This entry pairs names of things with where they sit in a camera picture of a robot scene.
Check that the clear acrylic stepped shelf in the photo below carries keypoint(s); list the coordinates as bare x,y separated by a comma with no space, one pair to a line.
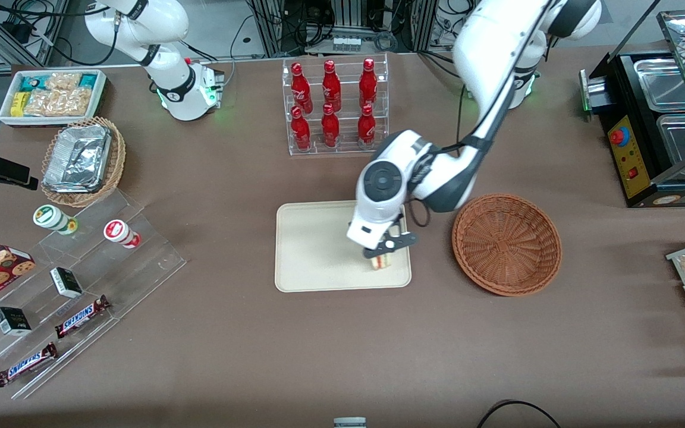
140,261

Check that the round brown wicker basket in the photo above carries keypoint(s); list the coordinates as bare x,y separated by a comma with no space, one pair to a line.
506,246

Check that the teal snack pack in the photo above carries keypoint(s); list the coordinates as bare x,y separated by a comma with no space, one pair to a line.
33,82
89,81

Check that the green lid white cup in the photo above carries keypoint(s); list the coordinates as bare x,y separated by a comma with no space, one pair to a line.
48,216

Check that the triangular sandwich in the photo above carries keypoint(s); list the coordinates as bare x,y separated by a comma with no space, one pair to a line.
381,264

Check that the aluminium frame rack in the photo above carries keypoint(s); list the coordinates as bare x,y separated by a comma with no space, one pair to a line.
348,18

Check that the beige rectangular serving tray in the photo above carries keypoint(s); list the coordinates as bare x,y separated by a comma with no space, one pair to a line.
313,246

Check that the clear cracker bag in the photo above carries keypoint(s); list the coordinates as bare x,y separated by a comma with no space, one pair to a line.
76,102
64,81
42,103

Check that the yellow snack pack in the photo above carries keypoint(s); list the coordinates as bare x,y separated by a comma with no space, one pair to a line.
18,104

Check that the Snickers chocolate bar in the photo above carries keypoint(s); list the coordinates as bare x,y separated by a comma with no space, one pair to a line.
81,317
24,365

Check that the red lid white cup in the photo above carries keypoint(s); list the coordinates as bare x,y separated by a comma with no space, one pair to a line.
118,230

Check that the silver foil tray stack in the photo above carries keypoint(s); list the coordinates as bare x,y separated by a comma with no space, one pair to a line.
78,157

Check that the black hot food warmer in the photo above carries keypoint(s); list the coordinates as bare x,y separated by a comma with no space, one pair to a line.
628,160

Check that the red cola bottle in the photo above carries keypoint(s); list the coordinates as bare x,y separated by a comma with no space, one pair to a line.
368,86
300,132
366,128
300,89
330,129
331,88

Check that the white rectangular snack bin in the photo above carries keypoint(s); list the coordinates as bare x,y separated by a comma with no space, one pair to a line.
5,113

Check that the small grey device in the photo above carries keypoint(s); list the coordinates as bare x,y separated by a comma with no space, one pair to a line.
349,422

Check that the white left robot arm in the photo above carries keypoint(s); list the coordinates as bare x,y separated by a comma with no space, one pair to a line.
497,47

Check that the small black carton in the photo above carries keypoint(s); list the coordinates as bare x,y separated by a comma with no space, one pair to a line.
12,321
66,282

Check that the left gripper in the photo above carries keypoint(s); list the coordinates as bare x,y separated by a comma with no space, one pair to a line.
399,218

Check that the light woven wicker basket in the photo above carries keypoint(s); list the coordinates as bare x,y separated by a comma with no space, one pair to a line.
118,160

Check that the clear acrylic bottle rack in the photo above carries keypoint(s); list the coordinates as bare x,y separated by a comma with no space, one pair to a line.
345,150

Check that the white terminal block row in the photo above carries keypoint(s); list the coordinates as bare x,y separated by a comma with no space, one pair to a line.
346,43

